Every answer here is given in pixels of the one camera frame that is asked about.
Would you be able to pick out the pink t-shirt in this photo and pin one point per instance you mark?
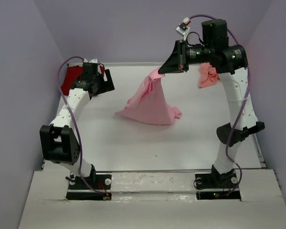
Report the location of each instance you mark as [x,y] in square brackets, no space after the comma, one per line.
[148,104]

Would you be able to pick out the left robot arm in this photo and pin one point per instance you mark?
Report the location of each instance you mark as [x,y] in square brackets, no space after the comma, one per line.
[60,140]

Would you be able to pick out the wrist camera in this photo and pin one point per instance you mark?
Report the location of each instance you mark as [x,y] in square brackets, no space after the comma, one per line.
[93,61]
[183,28]

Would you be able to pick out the salmon crumpled t-shirt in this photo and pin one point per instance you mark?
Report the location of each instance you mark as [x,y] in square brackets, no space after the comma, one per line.
[208,75]

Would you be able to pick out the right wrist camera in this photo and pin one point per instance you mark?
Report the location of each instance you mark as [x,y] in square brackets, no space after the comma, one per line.
[183,28]

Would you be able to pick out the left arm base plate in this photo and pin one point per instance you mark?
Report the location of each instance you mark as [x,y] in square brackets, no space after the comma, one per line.
[100,190]

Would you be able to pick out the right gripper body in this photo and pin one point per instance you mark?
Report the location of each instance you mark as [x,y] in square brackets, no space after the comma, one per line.
[183,56]

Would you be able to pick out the red folded t-shirt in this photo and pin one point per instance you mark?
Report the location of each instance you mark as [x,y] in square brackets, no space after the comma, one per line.
[70,80]

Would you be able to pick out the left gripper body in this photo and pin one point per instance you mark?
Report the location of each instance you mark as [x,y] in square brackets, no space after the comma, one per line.
[102,86]

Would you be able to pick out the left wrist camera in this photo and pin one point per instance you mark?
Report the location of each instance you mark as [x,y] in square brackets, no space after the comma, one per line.
[93,61]

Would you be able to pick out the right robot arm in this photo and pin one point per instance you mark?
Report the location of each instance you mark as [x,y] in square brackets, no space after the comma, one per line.
[231,65]

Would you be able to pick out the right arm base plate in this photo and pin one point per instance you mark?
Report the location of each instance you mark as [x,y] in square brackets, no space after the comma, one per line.
[214,186]

